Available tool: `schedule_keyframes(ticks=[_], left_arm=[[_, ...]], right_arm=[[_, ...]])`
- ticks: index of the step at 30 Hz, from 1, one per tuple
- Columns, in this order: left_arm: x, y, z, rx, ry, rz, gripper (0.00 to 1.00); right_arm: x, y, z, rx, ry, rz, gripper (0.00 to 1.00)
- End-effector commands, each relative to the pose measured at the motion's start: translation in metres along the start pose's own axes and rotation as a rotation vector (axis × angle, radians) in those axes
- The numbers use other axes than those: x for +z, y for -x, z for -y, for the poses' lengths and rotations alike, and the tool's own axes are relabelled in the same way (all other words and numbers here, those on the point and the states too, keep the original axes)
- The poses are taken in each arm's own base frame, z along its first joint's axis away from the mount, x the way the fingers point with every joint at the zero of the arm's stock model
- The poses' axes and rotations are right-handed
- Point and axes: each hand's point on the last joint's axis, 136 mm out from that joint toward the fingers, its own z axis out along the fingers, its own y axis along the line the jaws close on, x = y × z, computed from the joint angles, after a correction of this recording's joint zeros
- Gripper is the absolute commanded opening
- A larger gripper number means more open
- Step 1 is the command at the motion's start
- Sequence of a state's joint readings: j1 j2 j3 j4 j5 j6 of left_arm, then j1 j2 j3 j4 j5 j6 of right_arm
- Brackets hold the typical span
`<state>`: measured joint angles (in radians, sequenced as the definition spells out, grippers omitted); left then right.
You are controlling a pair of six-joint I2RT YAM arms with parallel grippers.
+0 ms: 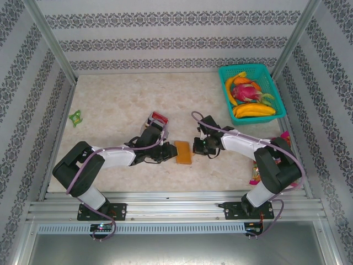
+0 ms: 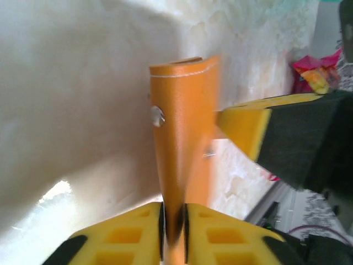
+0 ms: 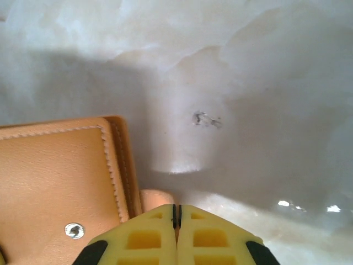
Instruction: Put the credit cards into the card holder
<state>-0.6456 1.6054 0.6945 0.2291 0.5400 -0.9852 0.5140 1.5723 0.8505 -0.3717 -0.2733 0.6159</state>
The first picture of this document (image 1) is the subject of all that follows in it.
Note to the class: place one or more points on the orange card holder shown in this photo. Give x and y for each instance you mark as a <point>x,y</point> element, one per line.
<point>183,153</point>

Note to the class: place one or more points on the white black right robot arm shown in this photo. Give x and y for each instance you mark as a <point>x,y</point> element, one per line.
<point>240,145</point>

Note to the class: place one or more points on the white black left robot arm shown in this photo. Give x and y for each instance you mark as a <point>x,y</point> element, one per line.
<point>118,158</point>

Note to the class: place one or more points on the colourful fruit candy bag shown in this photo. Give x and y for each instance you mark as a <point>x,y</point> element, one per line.
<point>255,172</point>

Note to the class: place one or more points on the yellow banana bunch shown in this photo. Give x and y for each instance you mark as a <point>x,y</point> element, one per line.
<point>253,110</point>

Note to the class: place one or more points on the single curved yellow banana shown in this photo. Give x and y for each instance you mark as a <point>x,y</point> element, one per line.
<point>228,88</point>

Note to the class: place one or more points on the pink dragon fruit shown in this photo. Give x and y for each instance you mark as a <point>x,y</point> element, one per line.
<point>244,92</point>

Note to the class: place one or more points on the orange toy fruit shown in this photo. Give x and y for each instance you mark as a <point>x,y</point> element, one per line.
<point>241,80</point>

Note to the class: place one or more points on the small yellow toy fruit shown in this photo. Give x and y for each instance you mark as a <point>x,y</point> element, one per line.
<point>242,74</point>

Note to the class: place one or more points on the green candy wrapper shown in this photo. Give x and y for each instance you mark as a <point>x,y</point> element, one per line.
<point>75,118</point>

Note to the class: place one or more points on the teal plastic basket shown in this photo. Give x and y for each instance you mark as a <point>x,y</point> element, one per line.
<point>275,82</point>

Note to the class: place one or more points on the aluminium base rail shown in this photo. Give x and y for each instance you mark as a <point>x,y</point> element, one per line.
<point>171,209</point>

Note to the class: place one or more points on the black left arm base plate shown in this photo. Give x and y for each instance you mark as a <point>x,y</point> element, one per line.
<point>120,211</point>

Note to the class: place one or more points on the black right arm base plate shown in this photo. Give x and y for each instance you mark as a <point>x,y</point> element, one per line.
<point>230,211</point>

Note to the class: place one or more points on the aluminium side rail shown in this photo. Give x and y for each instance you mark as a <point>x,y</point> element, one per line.
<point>69,102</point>
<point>294,135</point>

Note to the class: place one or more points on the aluminium frame post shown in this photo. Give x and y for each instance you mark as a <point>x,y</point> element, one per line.
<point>293,41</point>
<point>52,41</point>

